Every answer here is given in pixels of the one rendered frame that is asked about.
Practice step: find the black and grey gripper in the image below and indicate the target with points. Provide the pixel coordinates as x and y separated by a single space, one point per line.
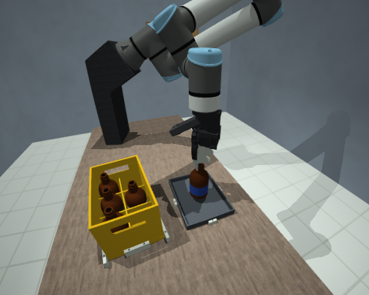
204 137

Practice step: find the brown glass bottle with blue label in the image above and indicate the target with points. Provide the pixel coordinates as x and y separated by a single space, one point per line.
199 182

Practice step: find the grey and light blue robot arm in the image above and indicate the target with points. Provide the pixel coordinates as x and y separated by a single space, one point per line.
169 44

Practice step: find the yellow bottle crate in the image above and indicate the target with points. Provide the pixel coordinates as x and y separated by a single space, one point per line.
145 218

